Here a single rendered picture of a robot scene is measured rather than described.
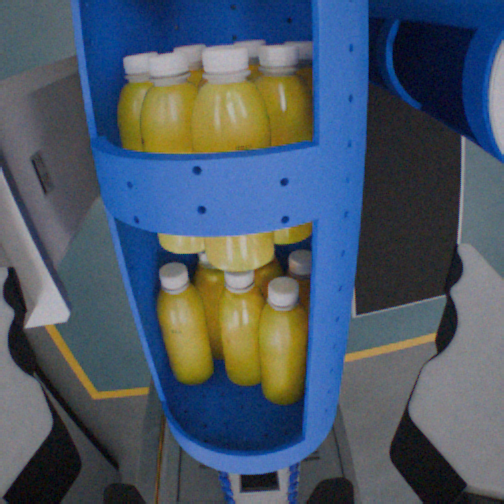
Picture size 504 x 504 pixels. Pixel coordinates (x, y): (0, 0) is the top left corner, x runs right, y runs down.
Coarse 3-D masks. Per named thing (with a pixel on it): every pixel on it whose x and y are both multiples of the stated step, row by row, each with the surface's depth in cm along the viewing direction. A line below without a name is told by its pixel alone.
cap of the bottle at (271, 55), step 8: (264, 48) 36; (272, 48) 35; (280, 48) 35; (288, 48) 35; (296, 48) 36; (264, 56) 36; (272, 56) 35; (280, 56) 35; (288, 56) 35; (296, 56) 36; (264, 64) 36; (272, 64) 36; (280, 64) 36; (288, 64) 36
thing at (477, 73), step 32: (384, 0) 97; (416, 0) 76; (448, 0) 63; (480, 0) 54; (384, 32) 81; (416, 32) 115; (448, 32) 94; (480, 32) 47; (384, 64) 84; (416, 64) 118; (448, 64) 100; (480, 64) 47; (416, 96) 102; (448, 96) 94; (480, 96) 48; (480, 128) 52
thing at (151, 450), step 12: (156, 396) 132; (156, 408) 127; (144, 420) 123; (156, 420) 123; (144, 432) 119; (156, 432) 119; (144, 444) 115; (156, 444) 115; (144, 456) 111; (156, 456) 111; (144, 468) 107; (156, 468) 108; (144, 480) 104; (156, 480) 105; (144, 492) 100; (156, 492) 102
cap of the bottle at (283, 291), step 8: (272, 280) 53; (280, 280) 53; (288, 280) 52; (272, 288) 51; (280, 288) 51; (288, 288) 51; (296, 288) 51; (272, 296) 51; (280, 296) 50; (288, 296) 50; (296, 296) 51; (280, 304) 51; (288, 304) 51
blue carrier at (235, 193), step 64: (128, 0) 41; (192, 0) 45; (256, 0) 46; (320, 0) 25; (320, 64) 28; (320, 128) 30; (128, 192) 33; (192, 192) 31; (256, 192) 31; (320, 192) 33; (128, 256) 49; (192, 256) 64; (320, 256) 37; (320, 320) 41; (320, 384) 48; (192, 448) 54; (256, 448) 57
